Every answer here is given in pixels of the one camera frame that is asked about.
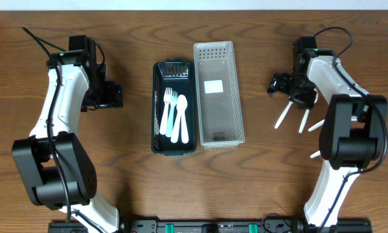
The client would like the white plastic fork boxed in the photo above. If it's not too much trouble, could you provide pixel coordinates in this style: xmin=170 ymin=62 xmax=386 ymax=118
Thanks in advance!
xmin=159 ymin=87 xmax=172 ymax=135
xmin=170 ymin=111 xmax=181 ymax=144

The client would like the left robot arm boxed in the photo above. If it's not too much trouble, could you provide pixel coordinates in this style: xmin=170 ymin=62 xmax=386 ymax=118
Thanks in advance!
xmin=12 ymin=35 xmax=123 ymax=232

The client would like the pale green plastic fork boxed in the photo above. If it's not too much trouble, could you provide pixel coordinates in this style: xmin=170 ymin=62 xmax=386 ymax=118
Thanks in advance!
xmin=165 ymin=91 xmax=177 ymax=138

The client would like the white plastic spoon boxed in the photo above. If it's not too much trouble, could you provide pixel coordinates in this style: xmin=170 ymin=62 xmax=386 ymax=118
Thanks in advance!
xmin=177 ymin=94 xmax=189 ymax=144

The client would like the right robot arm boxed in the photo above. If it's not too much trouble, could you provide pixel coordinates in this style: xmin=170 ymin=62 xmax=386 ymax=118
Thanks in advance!
xmin=267 ymin=36 xmax=388 ymax=232

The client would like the dark green plastic basket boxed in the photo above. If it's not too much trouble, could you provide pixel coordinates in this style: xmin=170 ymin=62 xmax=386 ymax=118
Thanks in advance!
xmin=151 ymin=59 xmax=197 ymax=156

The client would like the white spoon leftmost of four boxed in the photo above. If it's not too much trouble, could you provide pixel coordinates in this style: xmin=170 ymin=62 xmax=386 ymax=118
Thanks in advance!
xmin=275 ymin=101 xmax=293 ymax=129

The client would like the clear plastic basket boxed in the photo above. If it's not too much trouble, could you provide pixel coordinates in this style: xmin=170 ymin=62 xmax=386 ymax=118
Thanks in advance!
xmin=193 ymin=41 xmax=245 ymax=148

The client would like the black mounting rail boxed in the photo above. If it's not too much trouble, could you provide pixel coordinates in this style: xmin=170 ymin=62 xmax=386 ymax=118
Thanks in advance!
xmin=47 ymin=215 xmax=373 ymax=233

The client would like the white spoon of four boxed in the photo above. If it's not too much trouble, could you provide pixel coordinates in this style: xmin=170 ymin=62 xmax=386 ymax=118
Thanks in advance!
xmin=275 ymin=101 xmax=293 ymax=129
xmin=299 ymin=109 xmax=310 ymax=133
xmin=308 ymin=119 xmax=325 ymax=132
xmin=310 ymin=151 xmax=321 ymax=159

